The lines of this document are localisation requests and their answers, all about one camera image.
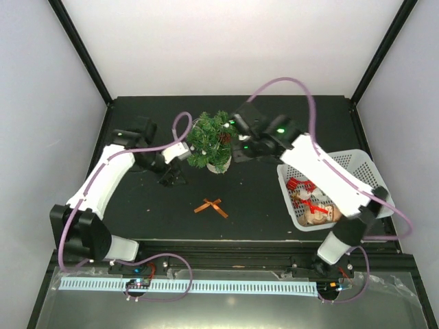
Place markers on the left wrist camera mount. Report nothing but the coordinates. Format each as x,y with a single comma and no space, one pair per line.
179,150

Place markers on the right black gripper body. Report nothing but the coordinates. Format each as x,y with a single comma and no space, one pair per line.
249,153

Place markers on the white slotted cable duct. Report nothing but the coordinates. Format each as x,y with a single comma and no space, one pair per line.
248,287

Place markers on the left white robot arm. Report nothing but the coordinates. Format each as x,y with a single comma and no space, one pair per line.
78,226

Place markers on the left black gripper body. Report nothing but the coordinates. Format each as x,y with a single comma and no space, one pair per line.
165,179

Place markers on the left black frame post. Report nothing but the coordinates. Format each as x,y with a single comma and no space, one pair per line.
73,35

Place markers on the black frame post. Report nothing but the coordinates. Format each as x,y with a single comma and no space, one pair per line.
385,45
73,35

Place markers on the small green christmas tree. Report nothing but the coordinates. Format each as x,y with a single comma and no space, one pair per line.
213,164

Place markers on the right small circuit board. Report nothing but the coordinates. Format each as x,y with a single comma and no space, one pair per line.
333,286

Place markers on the right black frame post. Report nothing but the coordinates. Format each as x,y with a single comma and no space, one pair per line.
385,45

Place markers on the left small circuit board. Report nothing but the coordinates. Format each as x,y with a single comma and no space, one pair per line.
138,283

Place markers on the small circuit board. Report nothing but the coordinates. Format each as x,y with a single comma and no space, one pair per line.
333,286
138,283

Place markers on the white bulb string lights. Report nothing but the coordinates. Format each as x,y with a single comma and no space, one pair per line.
204,137

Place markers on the orange ribbon bow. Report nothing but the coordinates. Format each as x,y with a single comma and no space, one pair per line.
212,204

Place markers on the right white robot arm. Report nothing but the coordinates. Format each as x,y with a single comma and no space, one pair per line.
293,147

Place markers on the brown pinecone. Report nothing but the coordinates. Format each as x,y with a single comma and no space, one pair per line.
224,138

